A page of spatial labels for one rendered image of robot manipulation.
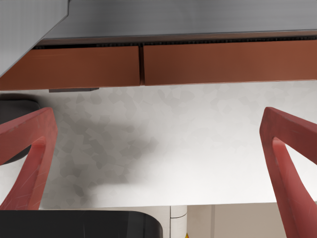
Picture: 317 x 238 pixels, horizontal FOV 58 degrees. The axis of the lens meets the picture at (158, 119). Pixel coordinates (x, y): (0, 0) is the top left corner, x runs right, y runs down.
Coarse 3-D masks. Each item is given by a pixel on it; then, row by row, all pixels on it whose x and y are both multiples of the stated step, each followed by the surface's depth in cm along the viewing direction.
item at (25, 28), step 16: (0, 16) 24; (16, 16) 24; (32, 16) 24; (48, 16) 24; (64, 16) 24; (0, 32) 24; (16, 32) 24; (32, 32) 24; (48, 32) 24; (0, 48) 25; (16, 48) 25; (0, 64) 25
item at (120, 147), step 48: (0, 96) 44; (48, 96) 44; (96, 96) 44; (144, 96) 44; (192, 96) 44; (240, 96) 44; (288, 96) 44; (96, 144) 45; (144, 144) 45; (192, 144) 45; (240, 144) 45; (0, 192) 46; (48, 192) 46; (96, 192) 46; (144, 192) 46; (192, 192) 46; (240, 192) 46
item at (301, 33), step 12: (144, 36) 25; (156, 36) 25; (168, 36) 25; (180, 36) 26; (192, 36) 26; (204, 36) 26; (216, 36) 26; (228, 36) 27; (240, 36) 27; (252, 36) 27; (264, 36) 28; (276, 36) 28; (288, 36) 28; (300, 36) 29; (312, 36) 29
